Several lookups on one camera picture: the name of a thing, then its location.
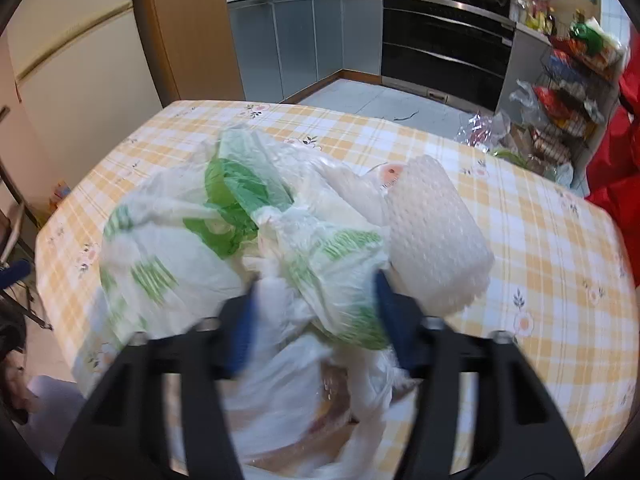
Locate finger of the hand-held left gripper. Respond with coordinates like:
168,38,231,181
0,259,34,288

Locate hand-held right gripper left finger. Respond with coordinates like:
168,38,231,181
55,282,266,480

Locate clear crumpled plastic bag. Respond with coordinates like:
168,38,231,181
454,110,512,150

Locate yellow plaid floral tablecloth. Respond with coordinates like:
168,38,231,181
35,100,633,480

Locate cream refrigerator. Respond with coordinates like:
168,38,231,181
0,0,166,201

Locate cluster of condiment bottles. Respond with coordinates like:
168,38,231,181
514,0,601,37

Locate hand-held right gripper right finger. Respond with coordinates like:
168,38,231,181
375,269,587,480

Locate grey kitchen cabinets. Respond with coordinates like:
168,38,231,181
227,0,386,104

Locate black wire snack rack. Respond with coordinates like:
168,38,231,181
522,35,627,183

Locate red apron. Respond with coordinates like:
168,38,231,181
584,25,640,228

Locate steel side cabinet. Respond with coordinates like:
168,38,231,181
495,25,553,116

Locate black built-in oven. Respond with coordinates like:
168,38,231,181
380,0,516,114

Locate silver snack packet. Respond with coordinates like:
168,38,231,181
367,160,412,192

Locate white foam net wrap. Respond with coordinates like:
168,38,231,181
385,155,496,318

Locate white green-printed plastic bag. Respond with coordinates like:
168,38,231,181
97,127,426,480

